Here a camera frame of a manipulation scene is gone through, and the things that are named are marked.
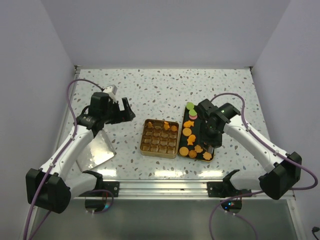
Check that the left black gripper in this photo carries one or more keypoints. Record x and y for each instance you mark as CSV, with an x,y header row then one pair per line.
x,y
126,114

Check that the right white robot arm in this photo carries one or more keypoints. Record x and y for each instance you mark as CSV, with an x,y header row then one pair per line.
x,y
281,170

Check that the gold cookie tin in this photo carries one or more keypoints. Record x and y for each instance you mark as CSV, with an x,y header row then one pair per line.
x,y
158,142

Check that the pink macaron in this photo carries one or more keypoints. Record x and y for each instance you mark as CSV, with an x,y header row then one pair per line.
x,y
193,117

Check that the swirl butter cookie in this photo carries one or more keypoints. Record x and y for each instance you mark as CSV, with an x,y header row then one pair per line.
x,y
192,154

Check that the bottom large round cookie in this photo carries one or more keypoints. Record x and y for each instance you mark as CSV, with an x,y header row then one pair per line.
x,y
183,151

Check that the fish cookie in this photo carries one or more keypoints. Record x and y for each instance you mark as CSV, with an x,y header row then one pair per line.
x,y
191,139
166,125
188,124

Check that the green cookie tray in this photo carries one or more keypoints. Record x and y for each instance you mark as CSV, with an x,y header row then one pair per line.
x,y
196,132

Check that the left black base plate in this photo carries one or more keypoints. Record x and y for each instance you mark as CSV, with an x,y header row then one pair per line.
x,y
112,186

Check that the silver tin lid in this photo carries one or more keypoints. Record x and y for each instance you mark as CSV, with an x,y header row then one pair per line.
x,y
96,153

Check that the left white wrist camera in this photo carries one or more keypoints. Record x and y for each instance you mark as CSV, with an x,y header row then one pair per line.
x,y
111,90

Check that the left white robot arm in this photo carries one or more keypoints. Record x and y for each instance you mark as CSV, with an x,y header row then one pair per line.
x,y
48,187

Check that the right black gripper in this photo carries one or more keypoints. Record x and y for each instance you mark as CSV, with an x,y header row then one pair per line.
x,y
216,142

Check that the green macaron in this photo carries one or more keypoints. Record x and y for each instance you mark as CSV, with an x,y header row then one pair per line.
x,y
190,106
192,113

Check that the lower green macaron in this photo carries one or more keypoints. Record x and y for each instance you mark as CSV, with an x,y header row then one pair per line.
x,y
192,113

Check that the silver metal tongs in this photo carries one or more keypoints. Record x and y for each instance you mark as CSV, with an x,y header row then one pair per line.
x,y
208,148

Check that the upper green macaron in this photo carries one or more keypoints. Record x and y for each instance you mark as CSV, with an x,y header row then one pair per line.
x,y
190,106

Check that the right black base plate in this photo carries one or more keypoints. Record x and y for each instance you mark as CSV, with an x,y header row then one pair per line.
x,y
221,189

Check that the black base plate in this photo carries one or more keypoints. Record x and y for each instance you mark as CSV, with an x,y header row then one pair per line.
x,y
112,186
221,189

